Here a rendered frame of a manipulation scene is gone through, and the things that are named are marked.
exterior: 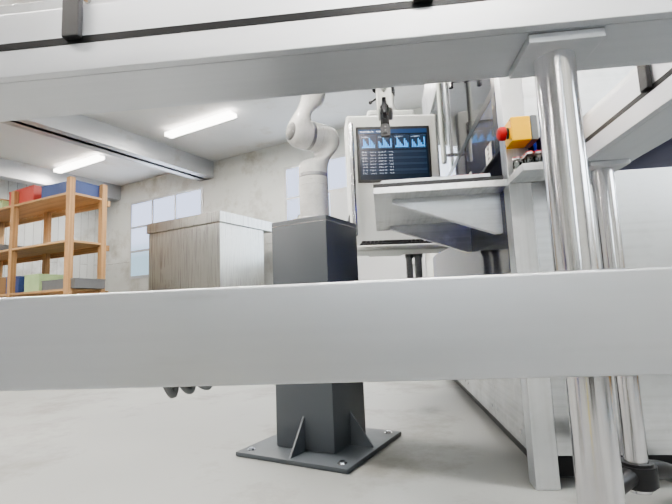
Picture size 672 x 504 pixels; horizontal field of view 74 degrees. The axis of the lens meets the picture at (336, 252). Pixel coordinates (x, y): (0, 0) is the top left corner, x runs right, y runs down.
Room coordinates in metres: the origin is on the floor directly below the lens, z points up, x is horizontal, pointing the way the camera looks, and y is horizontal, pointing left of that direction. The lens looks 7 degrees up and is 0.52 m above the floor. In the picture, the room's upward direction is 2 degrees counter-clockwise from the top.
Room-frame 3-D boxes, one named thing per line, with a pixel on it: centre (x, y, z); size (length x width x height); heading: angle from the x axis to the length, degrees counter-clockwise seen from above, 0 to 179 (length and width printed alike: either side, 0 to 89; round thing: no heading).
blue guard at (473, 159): (2.32, -0.62, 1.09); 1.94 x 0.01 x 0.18; 174
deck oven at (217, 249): (6.24, 1.75, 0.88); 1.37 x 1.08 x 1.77; 61
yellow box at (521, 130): (1.24, -0.54, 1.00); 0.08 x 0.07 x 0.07; 84
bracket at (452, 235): (1.93, -0.41, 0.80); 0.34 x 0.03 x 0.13; 84
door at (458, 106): (2.02, -0.60, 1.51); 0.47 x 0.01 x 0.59; 174
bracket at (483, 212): (1.43, -0.36, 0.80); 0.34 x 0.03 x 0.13; 84
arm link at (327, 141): (1.80, 0.06, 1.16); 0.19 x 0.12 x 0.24; 129
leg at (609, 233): (1.09, -0.67, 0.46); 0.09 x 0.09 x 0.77; 84
